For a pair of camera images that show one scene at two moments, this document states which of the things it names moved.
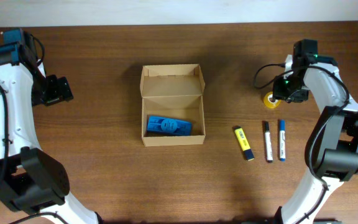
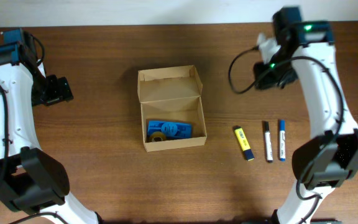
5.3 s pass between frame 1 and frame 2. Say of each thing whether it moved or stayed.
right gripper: moved
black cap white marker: stayed
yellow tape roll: moved
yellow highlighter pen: stayed
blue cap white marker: stayed
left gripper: stayed
